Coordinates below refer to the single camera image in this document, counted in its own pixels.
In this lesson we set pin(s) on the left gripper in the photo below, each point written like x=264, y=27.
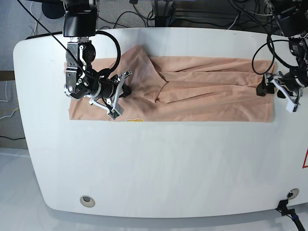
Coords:
x=290, y=86

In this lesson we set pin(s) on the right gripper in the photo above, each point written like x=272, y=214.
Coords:
x=109, y=93

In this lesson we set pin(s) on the peach pink T-shirt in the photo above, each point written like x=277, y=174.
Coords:
x=188, y=88

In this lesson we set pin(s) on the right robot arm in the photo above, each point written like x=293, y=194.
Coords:
x=82, y=80

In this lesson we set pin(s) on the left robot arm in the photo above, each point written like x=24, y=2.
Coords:
x=291, y=19

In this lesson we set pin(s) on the red triangle warning sticker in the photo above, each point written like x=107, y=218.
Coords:
x=305, y=163

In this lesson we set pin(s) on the black round stand base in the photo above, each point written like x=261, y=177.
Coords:
x=53, y=9

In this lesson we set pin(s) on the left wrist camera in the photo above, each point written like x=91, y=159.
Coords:
x=292, y=106

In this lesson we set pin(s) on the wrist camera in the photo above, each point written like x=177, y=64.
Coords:
x=292, y=106
x=115, y=112

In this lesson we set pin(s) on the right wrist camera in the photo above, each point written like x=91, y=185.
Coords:
x=115, y=112

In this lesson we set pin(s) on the black equipment frame base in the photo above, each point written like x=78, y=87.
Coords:
x=164, y=12

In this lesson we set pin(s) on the right table cable grommet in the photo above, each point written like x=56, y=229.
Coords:
x=293, y=193

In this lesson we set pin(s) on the table cable grommet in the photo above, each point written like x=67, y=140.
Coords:
x=87, y=201
x=293, y=193

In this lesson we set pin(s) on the black clamp with cable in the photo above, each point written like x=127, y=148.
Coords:
x=285, y=211

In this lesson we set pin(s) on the left table cable grommet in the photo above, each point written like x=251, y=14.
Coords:
x=87, y=201

